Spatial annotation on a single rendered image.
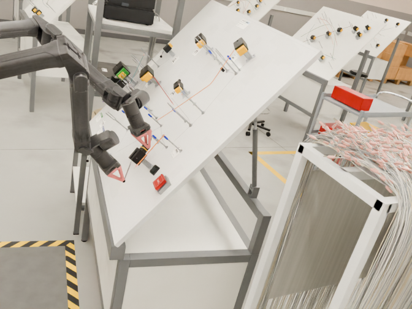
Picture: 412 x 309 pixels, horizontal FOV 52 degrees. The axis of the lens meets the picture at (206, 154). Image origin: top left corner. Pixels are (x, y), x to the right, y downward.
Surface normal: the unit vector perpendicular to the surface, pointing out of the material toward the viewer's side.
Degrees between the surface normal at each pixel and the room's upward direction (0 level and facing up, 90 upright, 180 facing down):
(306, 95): 90
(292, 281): 90
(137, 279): 90
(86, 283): 0
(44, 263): 0
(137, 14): 90
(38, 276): 0
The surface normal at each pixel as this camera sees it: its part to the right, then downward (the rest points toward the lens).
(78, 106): 0.23, 0.83
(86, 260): 0.21, -0.89
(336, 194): 0.44, 0.46
